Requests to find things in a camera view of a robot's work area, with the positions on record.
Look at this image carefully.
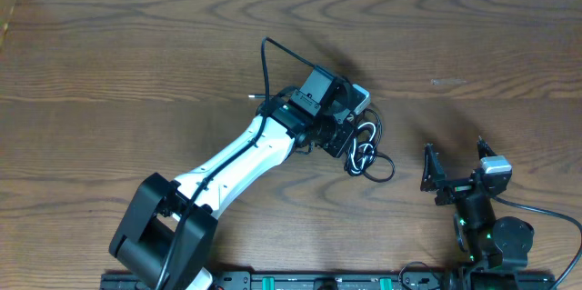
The black left camera cable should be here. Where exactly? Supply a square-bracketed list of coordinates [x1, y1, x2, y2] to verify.
[154, 36, 317, 290]

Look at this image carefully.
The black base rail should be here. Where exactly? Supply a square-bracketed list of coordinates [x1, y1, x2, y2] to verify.
[98, 270, 555, 290]

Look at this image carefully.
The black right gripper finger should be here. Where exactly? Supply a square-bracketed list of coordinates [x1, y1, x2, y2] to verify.
[420, 144, 447, 192]
[477, 136, 497, 159]

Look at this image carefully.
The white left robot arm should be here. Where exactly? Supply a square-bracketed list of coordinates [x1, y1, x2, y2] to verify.
[109, 66, 370, 289]

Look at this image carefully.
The black thin usb cable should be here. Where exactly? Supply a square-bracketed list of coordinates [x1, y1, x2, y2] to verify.
[343, 106, 396, 184]

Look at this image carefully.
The black right camera cable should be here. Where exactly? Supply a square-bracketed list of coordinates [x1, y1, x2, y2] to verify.
[493, 195, 582, 290]

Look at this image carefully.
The white usb cable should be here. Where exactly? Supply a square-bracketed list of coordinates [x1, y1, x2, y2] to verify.
[345, 120, 378, 175]

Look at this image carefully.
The black camera cable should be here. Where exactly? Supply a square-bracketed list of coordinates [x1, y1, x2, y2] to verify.
[493, 195, 582, 290]
[154, 36, 317, 290]

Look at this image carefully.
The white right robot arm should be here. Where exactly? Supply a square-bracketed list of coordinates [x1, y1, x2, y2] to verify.
[420, 139, 534, 290]

